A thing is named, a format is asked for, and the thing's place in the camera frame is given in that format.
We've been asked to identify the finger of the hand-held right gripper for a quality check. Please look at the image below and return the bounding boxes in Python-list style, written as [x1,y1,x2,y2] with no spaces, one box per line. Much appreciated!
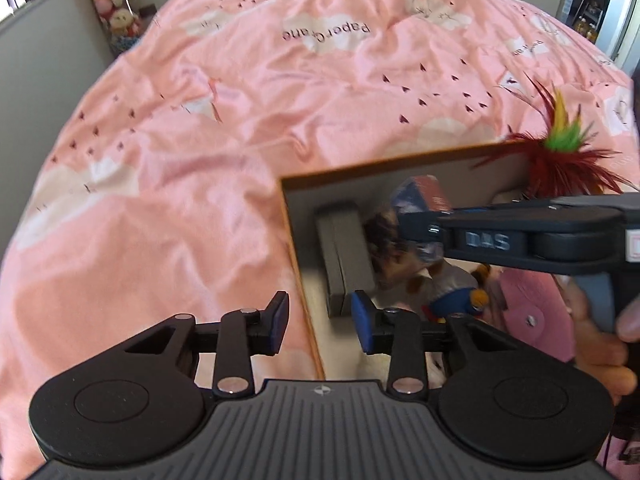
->
[398,207,447,257]

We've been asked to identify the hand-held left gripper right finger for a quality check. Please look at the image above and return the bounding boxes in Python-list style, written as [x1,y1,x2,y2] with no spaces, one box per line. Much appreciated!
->
[350,290,516,396]

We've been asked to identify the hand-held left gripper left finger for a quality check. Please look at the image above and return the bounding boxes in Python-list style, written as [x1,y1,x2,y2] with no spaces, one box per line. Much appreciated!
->
[122,290,291,399]

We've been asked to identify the brown teddy bear plush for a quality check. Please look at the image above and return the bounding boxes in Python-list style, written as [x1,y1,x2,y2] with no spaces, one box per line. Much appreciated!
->
[362,175,496,327]

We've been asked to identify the red green feather toy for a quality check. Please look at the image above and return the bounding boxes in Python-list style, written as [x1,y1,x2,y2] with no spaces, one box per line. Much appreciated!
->
[472,72,627,199]

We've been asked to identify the pink fabric pouch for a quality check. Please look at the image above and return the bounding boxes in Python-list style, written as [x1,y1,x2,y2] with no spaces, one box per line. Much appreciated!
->
[492,267,576,364]

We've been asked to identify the orange cardboard box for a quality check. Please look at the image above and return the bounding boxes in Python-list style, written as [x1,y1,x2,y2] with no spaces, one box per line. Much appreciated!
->
[279,141,576,381]

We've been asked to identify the person's right hand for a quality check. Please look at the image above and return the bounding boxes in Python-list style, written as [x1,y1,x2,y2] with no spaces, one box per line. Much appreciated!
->
[566,279,640,404]

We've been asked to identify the pink printed blanket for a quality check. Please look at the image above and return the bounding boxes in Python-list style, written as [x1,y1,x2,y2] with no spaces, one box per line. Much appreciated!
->
[0,0,640,461]

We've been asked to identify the yellow drink bottles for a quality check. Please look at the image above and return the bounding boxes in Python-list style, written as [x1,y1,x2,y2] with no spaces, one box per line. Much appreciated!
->
[572,14,602,44]

